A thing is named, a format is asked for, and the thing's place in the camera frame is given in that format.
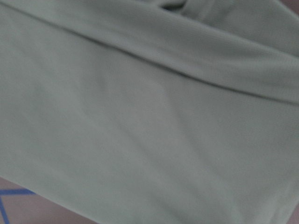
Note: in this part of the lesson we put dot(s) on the olive green long-sleeve shirt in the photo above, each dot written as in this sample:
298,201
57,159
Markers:
153,111

